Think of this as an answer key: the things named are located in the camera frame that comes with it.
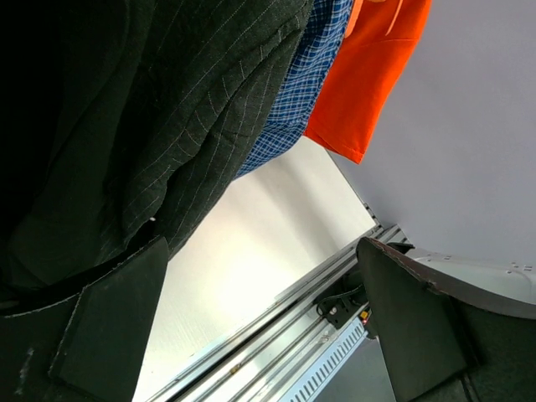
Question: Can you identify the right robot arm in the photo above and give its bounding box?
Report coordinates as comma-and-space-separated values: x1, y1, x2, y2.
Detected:
405, 249, 535, 320

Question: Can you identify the dark pinstripe shirt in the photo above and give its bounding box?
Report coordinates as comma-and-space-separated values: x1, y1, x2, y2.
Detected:
114, 1, 312, 258

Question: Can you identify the light blue checked shirt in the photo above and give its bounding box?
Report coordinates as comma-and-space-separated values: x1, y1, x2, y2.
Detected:
235, 0, 353, 178

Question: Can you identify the orange t-shirt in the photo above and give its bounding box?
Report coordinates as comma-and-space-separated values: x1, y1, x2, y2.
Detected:
304, 0, 432, 163

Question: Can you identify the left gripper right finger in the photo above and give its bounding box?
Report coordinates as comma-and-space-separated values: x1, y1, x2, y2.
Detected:
357, 238, 535, 401

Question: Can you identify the black shirt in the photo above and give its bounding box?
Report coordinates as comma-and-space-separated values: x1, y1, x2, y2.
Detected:
1, 1, 154, 304

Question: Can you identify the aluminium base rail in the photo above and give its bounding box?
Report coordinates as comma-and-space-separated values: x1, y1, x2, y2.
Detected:
146, 224, 411, 402

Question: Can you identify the orange hanger of plaid shirt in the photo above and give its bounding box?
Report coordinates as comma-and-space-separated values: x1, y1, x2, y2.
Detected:
368, 0, 404, 35

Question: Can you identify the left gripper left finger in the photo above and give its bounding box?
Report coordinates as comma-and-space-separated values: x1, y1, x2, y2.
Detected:
1, 237, 168, 401

